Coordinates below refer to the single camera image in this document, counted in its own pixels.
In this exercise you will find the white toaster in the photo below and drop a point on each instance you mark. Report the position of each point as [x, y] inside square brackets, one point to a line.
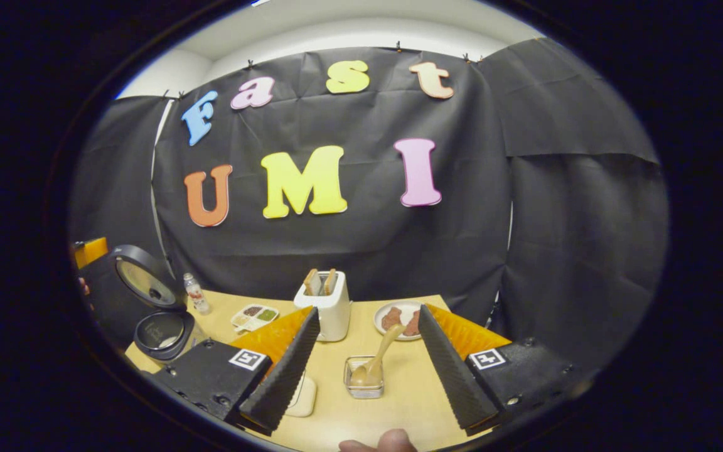
[333, 314]

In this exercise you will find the dark grey rice cooker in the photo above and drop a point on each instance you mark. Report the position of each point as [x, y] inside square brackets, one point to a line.
[148, 279]

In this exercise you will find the white divided seasoning dish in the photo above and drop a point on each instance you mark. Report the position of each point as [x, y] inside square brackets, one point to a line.
[255, 317]

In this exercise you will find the clear square chopstick holder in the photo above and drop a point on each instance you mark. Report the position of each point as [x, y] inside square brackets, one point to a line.
[364, 392]

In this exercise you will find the brown toast slice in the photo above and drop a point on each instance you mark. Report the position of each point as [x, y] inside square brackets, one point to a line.
[310, 282]
[330, 281]

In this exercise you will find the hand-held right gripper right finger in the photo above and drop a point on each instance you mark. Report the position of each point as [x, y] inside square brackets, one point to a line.
[452, 376]

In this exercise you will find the small clear bottle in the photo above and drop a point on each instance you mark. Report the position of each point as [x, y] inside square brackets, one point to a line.
[197, 298]

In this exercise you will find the clear box of rice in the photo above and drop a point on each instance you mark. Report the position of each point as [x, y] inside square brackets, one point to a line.
[305, 398]

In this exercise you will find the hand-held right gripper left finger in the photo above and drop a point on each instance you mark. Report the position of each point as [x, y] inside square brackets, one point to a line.
[286, 376]

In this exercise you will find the black backdrop cloth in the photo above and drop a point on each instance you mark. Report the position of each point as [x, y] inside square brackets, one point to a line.
[368, 251]

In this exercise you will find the wooden spoon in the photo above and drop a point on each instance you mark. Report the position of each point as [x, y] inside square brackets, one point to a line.
[386, 348]

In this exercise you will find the white round plate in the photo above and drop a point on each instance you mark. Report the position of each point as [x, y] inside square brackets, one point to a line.
[407, 305]

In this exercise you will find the brown meat piece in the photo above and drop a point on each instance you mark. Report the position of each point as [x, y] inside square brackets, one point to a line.
[413, 323]
[391, 319]

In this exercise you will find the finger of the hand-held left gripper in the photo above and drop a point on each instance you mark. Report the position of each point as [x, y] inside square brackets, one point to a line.
[101, 295]

